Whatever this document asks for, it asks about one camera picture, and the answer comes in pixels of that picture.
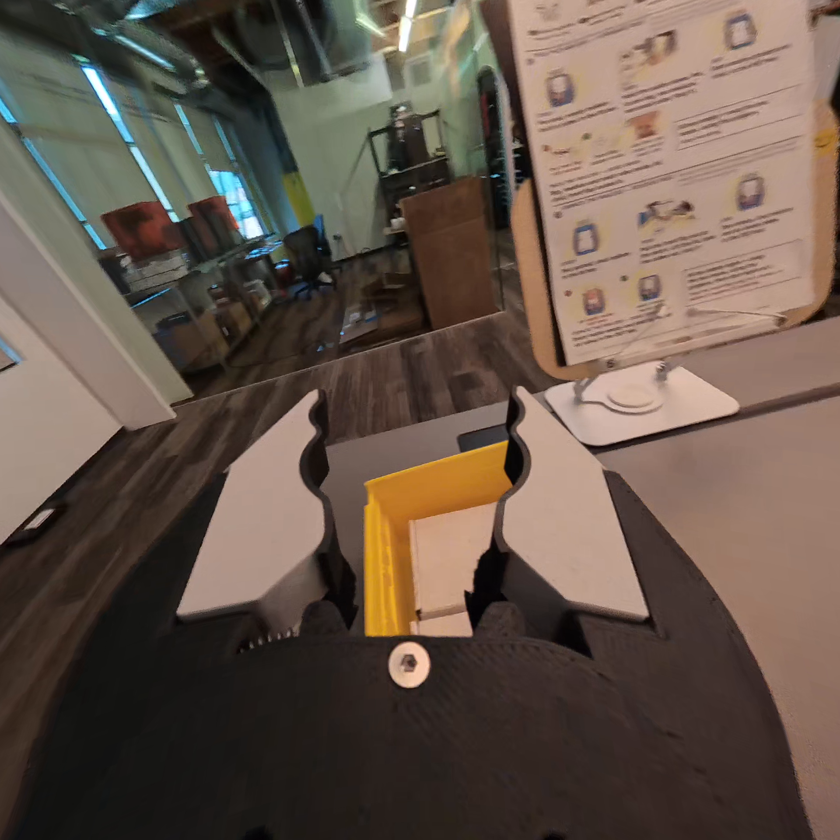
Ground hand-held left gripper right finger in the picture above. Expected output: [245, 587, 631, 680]
[463, 386, 652, 634]

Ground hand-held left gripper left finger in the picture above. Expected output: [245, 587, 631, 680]
[176, 389, 360, 634]

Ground white cardboard mailer box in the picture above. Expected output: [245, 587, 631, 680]
[408, 500, 501, 639]

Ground yellow plastic bin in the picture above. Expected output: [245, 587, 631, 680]
[363, 441, 515, 639]

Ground large brown cardboard box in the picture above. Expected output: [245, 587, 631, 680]
[400, 176, 505, 331]

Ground black desk mat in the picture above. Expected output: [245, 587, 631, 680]
[456, 425, 511, 455]

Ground white sheet stand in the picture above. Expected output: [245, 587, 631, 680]
[543, 357, 742, 448]

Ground cluttered workbench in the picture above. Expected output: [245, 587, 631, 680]
[98, 233, 286, 378]

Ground small black floor device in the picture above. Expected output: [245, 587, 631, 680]
[2, 504, 68, 547]

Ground instruction sheet on stand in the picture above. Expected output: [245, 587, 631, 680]
[481, 0, 840, 383]

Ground black swivel office chair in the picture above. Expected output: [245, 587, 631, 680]
[282, 225, 343, 303]

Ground black metal shelf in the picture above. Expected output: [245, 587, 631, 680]
[366, 108, 455, 198]

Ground ceiling light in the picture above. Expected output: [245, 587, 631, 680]
[395, 0, 421, 55]

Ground orange enclosure box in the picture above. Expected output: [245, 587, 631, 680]
[187, 195, 242, 242]
[100, 202, 190, 262]

